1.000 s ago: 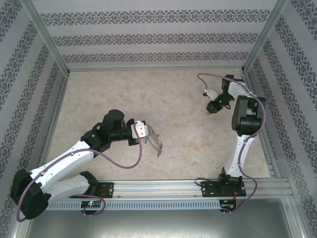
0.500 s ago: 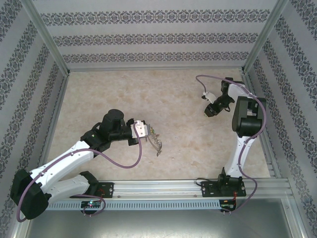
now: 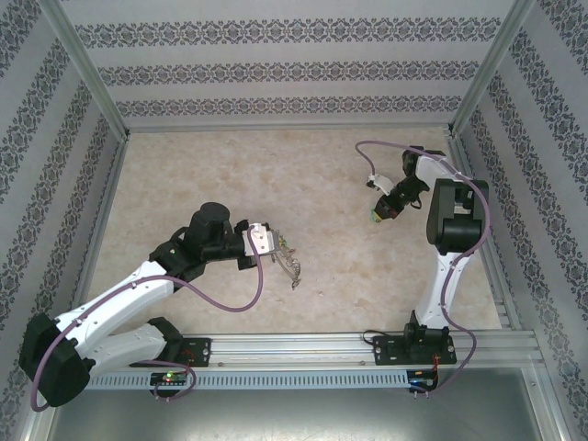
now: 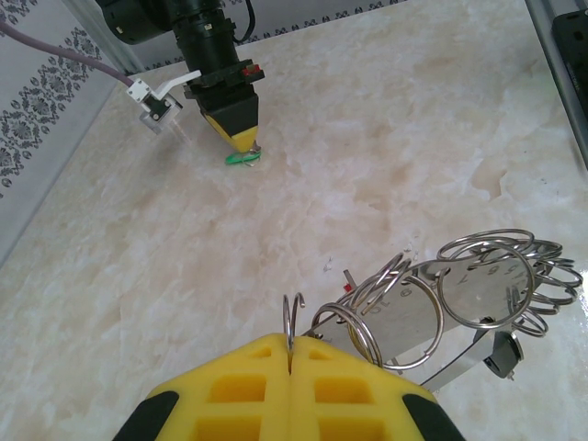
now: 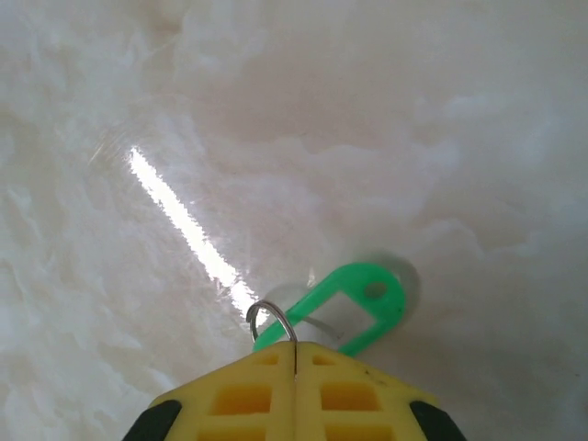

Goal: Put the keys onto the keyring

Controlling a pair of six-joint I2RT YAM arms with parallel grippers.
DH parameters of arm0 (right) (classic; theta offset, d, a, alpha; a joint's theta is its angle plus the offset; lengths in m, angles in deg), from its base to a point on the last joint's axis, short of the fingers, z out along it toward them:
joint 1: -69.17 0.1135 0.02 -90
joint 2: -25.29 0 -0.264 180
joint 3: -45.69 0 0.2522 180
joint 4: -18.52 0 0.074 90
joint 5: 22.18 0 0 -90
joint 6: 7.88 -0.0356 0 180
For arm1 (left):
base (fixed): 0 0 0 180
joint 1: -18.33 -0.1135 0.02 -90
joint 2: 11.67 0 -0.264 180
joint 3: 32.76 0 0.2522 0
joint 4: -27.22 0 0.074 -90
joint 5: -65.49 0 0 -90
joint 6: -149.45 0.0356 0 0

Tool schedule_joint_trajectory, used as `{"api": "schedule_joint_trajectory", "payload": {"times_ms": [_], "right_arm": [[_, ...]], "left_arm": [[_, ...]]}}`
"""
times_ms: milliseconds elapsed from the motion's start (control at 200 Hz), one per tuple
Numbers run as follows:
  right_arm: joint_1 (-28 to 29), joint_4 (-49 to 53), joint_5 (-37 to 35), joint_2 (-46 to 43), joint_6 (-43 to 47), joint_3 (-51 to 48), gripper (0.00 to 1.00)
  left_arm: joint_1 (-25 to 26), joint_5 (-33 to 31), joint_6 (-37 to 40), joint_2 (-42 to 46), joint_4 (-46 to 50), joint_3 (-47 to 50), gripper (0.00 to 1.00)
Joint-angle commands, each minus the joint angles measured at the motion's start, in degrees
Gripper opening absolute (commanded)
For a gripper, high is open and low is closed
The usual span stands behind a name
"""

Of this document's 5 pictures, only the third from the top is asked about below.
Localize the clear bag with chain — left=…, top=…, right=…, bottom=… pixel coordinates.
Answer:
left=274, top=236, right=303, bottom=291

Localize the small controller board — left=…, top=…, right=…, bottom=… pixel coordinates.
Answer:
left=150, top=371, right=189, bottom=388
left=408, top=369, right=441, bottom=390

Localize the grey metal sheet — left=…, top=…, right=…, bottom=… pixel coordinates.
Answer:
left=45, top=367, right=560, bottom=441

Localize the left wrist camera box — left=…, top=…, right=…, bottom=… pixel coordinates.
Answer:
left=241, top=221, right=280, bottom=258

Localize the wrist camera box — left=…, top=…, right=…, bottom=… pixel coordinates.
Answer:
left=366, top=173, right=395, bottom=195
left=241, top=221, right=280, bottom=258

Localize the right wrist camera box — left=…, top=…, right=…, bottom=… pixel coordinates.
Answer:
left=366, top=173, right=395, bottom=195

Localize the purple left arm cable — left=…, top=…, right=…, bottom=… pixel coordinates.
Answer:
left=30, top=227, right=266, bottom=412

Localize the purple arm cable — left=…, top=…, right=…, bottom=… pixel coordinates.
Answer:
left=30, top=227, right=266, bottom=412
left=354, top=140, right=491, bottom=397

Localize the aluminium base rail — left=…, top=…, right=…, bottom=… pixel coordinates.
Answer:
left=43, top=331, right=539, bottom=368

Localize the aluminium rear rail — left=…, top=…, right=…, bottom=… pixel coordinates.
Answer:
left=123, top=122, right=454, bottom=135

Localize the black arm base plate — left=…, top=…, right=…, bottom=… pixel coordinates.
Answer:
left=128, top=337, right=213, bottom=368
left=373, top=334, right=458, bottom=367

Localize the slotted grey cable duct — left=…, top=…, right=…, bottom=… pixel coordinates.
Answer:
left=62, top=369, right=411, bottom=390

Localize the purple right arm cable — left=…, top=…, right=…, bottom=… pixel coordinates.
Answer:
left=354, top=140, right=491, bottom=397

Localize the aluminium frame post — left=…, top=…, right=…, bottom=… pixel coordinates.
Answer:
left=447, top=0, right=537, bottom=138
left=35, top=0, right=130, bottom=139

